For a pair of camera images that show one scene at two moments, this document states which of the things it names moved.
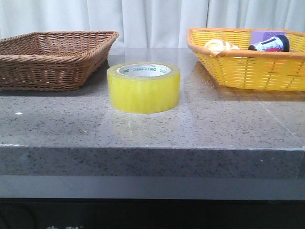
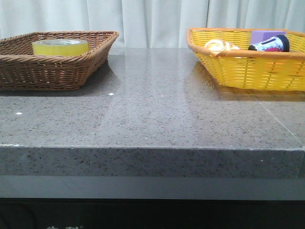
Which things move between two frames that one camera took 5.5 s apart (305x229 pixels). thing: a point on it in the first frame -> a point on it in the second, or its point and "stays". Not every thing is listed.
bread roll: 218,45 stays
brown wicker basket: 52,61 stays
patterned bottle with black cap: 279,44 stays
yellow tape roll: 143,87 -> 60,47
